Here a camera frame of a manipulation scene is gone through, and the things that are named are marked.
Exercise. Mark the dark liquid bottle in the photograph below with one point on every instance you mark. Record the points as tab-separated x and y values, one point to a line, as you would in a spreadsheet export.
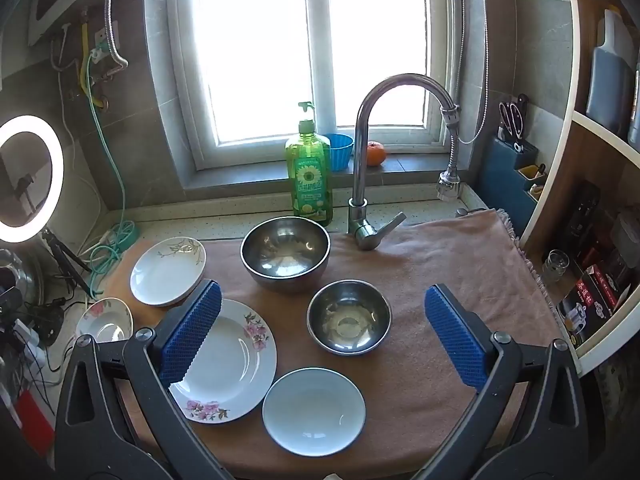
607	85

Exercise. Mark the blue plastic cup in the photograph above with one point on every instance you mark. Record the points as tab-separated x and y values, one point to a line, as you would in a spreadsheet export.
341	152

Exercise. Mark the black tripod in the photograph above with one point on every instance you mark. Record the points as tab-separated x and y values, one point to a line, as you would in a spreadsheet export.
62	255

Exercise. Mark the pale blue ceramic bowl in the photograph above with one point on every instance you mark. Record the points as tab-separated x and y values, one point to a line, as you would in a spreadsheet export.
312	412

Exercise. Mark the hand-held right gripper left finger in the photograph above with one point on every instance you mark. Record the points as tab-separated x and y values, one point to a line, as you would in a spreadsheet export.
192	330

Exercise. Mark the wooden shelf unit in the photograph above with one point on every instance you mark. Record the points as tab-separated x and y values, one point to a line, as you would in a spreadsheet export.
595	160

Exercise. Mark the teal round plastic holder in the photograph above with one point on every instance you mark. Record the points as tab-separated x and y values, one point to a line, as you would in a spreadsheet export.
129	234

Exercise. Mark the small clear glass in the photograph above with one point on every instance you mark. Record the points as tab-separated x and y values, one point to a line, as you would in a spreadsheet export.
556	265

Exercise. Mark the corrugated steel pipe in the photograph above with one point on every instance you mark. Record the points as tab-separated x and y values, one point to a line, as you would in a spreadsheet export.
106	15

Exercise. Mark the orange fruit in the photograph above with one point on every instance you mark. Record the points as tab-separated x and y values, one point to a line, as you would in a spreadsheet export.
376	155

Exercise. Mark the steel pot lid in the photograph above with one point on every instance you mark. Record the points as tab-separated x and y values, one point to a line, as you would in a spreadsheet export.
15	270

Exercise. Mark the small pink flower plate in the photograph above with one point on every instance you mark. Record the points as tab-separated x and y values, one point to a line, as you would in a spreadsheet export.
102	320

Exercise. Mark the green dish soap bottle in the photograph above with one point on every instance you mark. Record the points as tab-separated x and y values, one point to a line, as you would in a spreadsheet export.
307	180

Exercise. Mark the yellow gas pipe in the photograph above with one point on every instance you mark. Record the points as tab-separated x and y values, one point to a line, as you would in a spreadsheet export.
84	40

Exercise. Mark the large steel bowl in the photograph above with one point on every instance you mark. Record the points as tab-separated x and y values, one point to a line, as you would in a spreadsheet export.
285	250

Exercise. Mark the small steel bowl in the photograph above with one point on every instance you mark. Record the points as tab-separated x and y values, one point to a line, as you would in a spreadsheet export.
350	320

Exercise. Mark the blue knife block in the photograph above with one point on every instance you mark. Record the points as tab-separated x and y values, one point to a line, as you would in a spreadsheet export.
505	180

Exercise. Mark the steel kitchen faucet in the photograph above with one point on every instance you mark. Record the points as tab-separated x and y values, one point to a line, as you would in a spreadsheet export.
361	160

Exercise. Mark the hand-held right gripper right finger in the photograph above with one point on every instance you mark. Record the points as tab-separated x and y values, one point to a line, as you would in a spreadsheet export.
455	340

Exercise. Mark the dark glass jar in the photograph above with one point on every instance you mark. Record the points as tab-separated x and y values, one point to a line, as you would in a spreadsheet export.
584	220

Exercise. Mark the olive branch print plate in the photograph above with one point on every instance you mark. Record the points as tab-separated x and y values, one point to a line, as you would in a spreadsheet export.
165	272

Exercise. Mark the red black printed box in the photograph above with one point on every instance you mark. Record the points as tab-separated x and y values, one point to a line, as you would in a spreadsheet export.
595	305

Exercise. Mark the large pink flower plate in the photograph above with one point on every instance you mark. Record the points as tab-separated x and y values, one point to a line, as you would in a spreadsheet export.
235	360

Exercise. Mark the white framed window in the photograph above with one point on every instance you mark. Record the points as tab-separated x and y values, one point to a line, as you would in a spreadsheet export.
315	60

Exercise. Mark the pink towel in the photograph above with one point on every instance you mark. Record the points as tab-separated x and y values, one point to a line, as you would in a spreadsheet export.
425	260

